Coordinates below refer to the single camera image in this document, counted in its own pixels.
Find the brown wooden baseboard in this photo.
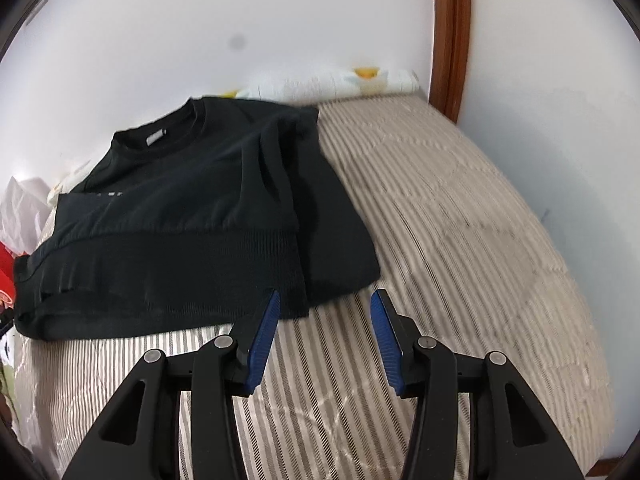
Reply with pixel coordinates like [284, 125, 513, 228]
[584, 454, 622, 480]

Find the red paper bag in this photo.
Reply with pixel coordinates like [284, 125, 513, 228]
[0, 241, 19, 312]

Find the floral pillow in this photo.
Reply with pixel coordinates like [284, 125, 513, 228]
[220, 65, 421, 102]

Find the brown wooden door frame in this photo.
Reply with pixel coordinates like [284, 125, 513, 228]
[431, 0, 473, 124]

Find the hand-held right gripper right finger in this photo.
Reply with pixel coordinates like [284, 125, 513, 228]
[369, 289, 586, 480]

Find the striped bed cover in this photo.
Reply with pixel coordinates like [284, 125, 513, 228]
[15, 94, 614, 480]

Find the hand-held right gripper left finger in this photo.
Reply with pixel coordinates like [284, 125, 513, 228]
[62, 289, 282, 480]

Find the black sweatshirt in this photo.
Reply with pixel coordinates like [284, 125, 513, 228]
[14, 96, 382, 342]

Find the white plastic bag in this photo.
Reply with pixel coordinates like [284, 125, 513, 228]
[0, 174, 57, 257]

